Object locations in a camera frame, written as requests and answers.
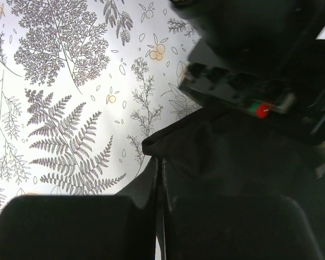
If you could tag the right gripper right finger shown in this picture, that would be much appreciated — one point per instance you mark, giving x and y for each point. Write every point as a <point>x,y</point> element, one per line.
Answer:
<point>200,226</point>

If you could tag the floral patterned table mat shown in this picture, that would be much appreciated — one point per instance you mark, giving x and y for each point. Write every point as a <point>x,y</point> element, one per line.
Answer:
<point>82,83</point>

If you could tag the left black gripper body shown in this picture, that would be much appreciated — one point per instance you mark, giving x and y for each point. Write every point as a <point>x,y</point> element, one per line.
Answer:
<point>263,58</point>

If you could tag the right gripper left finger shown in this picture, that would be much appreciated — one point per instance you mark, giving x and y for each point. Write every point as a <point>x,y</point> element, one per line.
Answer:
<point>120,226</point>

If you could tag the black t-shirt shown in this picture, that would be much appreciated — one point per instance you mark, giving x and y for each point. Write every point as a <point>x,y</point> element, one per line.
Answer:
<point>233,154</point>

